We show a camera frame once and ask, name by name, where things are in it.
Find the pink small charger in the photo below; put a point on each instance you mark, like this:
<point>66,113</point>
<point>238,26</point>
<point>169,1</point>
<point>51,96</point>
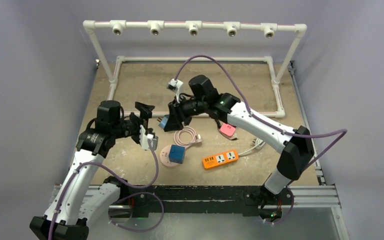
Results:
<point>227,130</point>

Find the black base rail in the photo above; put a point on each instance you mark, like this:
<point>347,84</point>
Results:
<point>247,200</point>

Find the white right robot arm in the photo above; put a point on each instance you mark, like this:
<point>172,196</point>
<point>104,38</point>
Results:
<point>294,145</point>

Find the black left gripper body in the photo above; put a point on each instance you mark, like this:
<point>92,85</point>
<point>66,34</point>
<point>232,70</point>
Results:
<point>133,125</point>

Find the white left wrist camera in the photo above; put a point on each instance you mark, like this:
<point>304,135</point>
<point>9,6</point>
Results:
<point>148,139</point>

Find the orange power strip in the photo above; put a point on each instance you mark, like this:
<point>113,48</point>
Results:
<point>220,159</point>

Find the blue cube socket adapter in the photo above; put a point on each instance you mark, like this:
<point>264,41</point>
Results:
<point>176,154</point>

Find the white PVC pipe frame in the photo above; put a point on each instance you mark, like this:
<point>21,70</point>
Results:
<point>193,27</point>

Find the light blue USB charger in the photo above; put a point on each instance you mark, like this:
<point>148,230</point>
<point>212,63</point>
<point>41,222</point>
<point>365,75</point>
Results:
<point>163,121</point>

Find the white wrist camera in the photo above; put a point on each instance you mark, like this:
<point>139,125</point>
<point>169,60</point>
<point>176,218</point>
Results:
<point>148,139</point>
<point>176,86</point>

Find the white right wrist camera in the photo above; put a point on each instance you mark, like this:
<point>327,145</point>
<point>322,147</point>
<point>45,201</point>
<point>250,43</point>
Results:
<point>176,86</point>

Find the pink round socket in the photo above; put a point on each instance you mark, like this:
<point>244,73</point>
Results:
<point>164,158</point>

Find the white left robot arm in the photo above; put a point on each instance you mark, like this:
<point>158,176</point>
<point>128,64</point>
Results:
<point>69,217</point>

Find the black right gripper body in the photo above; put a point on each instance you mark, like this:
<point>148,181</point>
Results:
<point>177,114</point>

